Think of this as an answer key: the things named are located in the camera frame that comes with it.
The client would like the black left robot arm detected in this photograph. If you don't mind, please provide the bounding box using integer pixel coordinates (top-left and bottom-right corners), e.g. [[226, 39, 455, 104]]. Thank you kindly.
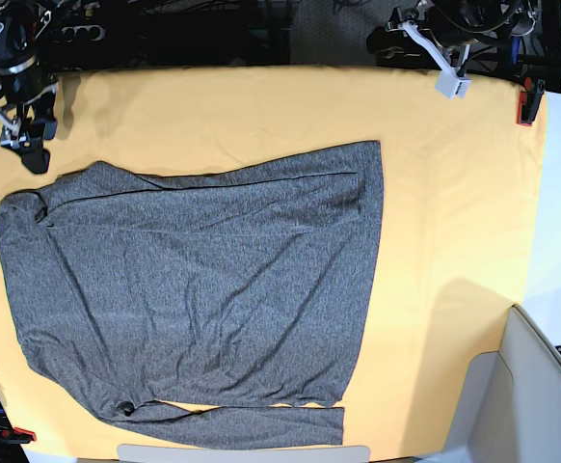
[[366, 1, 541, 60]]

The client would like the red clamp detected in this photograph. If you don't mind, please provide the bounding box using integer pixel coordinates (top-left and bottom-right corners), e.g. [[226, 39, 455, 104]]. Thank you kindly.
[[0, 427, 37, 445], [517, 77, 546, 126]]

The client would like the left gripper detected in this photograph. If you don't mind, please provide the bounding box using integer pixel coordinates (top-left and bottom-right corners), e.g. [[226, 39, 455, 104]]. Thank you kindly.
[[366, 2, 473, 61]]

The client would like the grey long sleeve shirt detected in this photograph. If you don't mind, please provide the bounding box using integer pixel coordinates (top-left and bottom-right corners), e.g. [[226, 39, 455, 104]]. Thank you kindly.
[[0, 141, 384, 449]]

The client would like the yellow table cloth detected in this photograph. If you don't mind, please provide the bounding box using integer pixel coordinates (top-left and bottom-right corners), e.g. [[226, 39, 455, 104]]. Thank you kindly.
[[0, 67, 552, 460]]

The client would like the red clamp right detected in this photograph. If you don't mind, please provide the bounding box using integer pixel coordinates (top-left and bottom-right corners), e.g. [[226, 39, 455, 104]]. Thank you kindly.
[[517, 77, 546, 126]]

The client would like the red clamp left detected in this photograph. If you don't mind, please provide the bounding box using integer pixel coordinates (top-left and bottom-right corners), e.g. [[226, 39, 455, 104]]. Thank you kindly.
[[0, 427, 37, 445]]

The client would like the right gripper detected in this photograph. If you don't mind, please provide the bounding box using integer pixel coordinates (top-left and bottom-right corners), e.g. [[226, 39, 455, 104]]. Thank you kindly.
[[0, 71, 58, 175]]

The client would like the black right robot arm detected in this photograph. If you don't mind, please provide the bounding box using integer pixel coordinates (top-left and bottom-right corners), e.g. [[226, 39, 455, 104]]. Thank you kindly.
[[0, 1, 58, 175]]

